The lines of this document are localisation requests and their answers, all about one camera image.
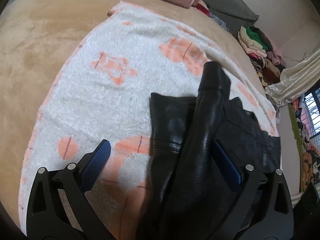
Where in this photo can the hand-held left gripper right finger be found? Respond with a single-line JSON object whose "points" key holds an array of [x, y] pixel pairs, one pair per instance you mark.
{"points": [[228, 166]]}

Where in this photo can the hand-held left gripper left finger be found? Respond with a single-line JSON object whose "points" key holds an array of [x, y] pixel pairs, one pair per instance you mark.
{"points": [[97, 160]]}

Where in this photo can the black leather jacket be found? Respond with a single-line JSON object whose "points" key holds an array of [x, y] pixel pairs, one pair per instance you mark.
{"points": [[200, 135]]}

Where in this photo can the colourful clothes heap by window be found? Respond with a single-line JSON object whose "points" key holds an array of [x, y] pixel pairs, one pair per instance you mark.
{"points": [[307, 155]]}

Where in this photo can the pile of folded clothes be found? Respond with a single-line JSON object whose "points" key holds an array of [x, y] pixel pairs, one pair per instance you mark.
{"points": [[260, 47]]}

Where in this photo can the colourful clothes beside comforter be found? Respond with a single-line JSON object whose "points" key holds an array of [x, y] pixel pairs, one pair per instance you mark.
{"points": [[212, 15]]}

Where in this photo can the white blanket with orange print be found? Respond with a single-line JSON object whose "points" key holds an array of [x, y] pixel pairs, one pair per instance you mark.
{"points": [[112, 100]]}

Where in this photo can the window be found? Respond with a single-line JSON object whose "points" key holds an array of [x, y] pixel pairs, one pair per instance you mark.
{"points": [[313, 115]]}

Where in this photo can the cream satin curtain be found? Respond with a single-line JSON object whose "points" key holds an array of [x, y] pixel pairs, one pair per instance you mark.
{"points": [[292, 80]]}

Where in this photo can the bed with tan cover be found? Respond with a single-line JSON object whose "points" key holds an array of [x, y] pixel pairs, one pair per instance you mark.
{"points": [[37, 42]]}

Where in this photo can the dark grey headboard cushion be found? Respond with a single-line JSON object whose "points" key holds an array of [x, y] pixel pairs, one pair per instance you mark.
{"points": [[230, 2]]}

